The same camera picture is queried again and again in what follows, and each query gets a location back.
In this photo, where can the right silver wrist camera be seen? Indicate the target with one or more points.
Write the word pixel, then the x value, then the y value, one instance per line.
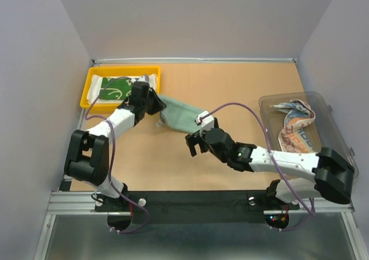
pixel 205 121

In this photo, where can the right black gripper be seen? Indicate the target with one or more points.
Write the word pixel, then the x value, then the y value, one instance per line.
pixel 192 139

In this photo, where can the yellow plastic tray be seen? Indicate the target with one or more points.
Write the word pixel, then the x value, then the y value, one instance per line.
pixel 114 71

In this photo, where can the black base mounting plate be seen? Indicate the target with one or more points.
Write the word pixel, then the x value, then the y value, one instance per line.
pixel 176 216

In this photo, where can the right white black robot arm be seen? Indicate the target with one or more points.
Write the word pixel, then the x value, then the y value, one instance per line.
pixel 325 174

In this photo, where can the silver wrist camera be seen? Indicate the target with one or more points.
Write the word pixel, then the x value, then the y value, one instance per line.
pixel 205 121
pixel 145 78

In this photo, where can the light teal towel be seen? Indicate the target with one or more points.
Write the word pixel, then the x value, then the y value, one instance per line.
pixel 178 115

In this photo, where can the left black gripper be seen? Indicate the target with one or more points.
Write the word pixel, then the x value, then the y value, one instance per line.
pixel 158 105

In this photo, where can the aluminium rail back edge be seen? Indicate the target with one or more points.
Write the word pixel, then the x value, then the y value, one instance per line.
pixel 191 60

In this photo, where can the white terry towel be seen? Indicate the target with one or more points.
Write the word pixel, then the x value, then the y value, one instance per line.
pixel 94 89

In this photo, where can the aluminium frame rail front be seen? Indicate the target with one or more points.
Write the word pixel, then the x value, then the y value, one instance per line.
pixel 80 202

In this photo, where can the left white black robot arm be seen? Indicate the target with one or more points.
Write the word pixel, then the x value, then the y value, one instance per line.
pixel 90 155

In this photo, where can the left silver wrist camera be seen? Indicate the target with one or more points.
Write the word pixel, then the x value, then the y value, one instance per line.
pixel 145 78

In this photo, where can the orange and green printed towel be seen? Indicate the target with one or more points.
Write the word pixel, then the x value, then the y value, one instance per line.
pixel 292 137

